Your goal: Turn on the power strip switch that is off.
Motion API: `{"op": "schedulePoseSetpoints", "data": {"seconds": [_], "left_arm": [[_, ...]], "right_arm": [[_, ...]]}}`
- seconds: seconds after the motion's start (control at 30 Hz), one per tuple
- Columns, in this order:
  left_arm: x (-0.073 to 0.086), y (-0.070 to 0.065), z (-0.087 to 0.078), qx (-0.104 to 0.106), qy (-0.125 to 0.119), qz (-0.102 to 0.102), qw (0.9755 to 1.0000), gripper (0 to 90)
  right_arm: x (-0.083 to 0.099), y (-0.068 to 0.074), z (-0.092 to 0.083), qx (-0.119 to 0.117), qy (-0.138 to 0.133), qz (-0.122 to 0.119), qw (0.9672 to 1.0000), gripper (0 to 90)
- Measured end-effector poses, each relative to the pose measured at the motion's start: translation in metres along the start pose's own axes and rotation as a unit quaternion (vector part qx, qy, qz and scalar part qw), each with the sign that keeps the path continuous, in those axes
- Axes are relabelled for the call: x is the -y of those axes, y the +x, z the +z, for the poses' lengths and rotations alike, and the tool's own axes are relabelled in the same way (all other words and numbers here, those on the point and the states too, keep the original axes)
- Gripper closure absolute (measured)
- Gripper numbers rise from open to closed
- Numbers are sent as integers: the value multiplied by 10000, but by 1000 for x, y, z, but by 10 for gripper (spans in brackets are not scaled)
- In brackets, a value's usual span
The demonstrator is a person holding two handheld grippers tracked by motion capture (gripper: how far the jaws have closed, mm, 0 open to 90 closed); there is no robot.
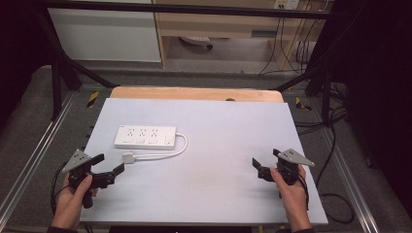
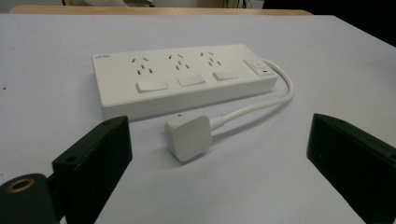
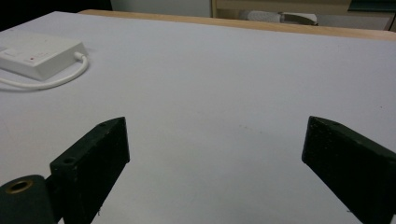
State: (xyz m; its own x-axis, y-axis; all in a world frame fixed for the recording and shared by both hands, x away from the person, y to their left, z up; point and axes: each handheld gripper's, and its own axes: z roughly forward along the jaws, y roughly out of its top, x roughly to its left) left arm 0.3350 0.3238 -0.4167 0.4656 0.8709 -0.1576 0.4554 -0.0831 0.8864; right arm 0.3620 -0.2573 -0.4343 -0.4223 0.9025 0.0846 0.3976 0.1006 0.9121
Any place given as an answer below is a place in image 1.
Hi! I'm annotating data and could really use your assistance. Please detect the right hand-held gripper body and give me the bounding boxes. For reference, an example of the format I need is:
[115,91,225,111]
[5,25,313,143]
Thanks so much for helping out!
[257,148,316,187]

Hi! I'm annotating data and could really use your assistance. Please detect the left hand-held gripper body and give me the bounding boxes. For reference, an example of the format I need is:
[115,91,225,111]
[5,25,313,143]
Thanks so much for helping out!
[61,149,117,210]

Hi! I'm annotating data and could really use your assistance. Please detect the person's right hand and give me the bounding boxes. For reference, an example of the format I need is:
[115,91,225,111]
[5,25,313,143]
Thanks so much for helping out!
[269,164,313,233]

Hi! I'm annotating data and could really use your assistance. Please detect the person's left hand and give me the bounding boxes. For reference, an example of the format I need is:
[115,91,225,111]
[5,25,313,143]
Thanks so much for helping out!
[51,173,99,231]

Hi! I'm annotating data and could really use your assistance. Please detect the white plug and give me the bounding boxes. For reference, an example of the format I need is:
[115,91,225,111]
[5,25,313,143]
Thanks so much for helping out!
[121,151,136,165]

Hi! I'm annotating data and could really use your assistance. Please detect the white power strip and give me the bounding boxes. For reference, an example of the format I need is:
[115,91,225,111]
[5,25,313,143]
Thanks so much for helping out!
[114,124,178,150]

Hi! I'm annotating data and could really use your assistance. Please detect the black metal stand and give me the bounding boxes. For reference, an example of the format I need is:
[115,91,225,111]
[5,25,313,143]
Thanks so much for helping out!
[274,62,336,128]
[33,6,120,121]

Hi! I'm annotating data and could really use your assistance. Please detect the wooden board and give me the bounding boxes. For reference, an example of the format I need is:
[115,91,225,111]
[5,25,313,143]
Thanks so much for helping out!
[109,85,285,104]

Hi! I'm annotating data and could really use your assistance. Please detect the white cabinet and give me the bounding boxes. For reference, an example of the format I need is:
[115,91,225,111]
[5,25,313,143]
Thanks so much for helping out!
[47,0,162,63]

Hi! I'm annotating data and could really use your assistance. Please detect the grey chair base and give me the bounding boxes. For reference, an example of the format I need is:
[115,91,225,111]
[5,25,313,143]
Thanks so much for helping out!
[179,35,215,50]

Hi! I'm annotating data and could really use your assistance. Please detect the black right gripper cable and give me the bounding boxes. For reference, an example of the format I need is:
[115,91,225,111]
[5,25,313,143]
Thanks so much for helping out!
[296,173,311,212]

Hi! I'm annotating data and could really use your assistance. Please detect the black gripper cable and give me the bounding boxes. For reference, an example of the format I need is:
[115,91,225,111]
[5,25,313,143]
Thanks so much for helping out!
[50,160,71,216]
[296,173,311,212]

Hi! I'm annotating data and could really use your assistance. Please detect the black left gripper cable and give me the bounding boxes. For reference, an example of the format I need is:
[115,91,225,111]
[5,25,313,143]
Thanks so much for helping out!
[50,160,71,216]

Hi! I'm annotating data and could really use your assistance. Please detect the long black floor cable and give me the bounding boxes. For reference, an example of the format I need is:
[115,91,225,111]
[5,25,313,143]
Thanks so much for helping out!
[315,124,356,225]

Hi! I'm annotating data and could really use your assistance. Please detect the aluminium floor rail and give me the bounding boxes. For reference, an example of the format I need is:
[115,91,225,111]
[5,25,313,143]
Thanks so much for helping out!
[319,124,381,233]
[0,91,80,222]

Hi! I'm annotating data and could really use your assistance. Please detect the bundle of black floor cables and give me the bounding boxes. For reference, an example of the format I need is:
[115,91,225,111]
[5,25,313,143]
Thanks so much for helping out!
[292,81,350,137]

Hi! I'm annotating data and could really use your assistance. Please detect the white power cable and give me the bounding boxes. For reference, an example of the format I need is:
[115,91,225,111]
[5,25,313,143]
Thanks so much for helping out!
[131,132,189,162]

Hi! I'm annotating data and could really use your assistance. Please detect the hanging cables under desk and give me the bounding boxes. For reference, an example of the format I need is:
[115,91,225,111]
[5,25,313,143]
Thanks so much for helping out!
[257,13,324,77]

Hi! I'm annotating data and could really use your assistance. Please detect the white wall outlet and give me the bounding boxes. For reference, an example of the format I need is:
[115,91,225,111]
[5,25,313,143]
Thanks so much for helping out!
[273,0,299,11]

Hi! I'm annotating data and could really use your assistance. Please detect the black metal frame bar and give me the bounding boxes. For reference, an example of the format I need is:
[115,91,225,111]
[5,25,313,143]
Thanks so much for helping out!
[40,0,333,19]

